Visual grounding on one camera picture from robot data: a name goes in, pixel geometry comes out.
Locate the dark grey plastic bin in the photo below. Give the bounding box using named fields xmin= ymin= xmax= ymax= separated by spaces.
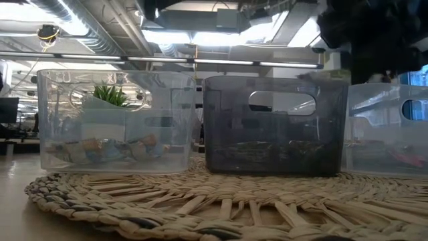
xmin=202 ymin=75 xmax=350 ymax=177

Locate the black computer monitor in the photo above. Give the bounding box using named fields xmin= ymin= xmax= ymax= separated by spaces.
xmin=0 ymin=96 xmax=20 ymax=124

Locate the long linear ceiling light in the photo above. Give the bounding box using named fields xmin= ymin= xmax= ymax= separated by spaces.
xmin=0 ymin=50 xmax=324 ymax=70

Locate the round woven straw placemat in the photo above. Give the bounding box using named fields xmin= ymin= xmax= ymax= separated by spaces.
xmin=25 ymin=154 xmax=428 ymax=241

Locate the black ceiling-hung device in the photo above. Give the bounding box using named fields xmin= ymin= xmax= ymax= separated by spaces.
xmin=36 ymin=23 xmax=61 ymax=43

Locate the clear plastic bin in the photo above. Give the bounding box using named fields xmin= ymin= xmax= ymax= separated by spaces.
xmin=36 ymin=69 xmax=197 ymax=175
xmin=342 ymin=82 xmax=428 ymax=178

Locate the yellow brown granola bar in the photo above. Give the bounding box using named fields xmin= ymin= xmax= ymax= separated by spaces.
xmin=113 ymin=133 xmax=169 ymax=161
xmin=47 ymin=138 xmax=117 ymax=165

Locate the purple green granola bar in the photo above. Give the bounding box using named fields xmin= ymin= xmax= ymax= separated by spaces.
xmin=217 ymin=140 xmax=289 ymax=162

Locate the small green potted plant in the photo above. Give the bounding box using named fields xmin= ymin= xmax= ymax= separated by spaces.
xmin=92 ymin=84 xmax=130 ymax=108

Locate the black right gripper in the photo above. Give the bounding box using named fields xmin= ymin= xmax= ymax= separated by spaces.
xmin=349 ymin=39 xmax=425 ymax=84

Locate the red brown granola bar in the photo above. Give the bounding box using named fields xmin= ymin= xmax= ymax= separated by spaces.
xmin=384 ymin=147 xmax=428 ymax=169

